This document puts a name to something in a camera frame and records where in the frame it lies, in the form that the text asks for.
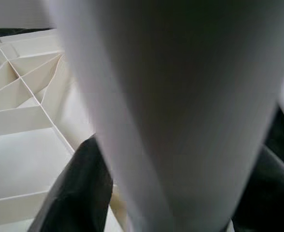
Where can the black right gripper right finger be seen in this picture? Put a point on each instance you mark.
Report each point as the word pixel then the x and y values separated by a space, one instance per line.
pixel 272 193

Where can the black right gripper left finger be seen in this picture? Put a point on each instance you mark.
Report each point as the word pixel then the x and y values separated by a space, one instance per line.
pixel 76 193

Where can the white plastic children table top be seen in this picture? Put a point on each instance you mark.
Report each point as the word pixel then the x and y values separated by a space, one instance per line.
pixel 23 157

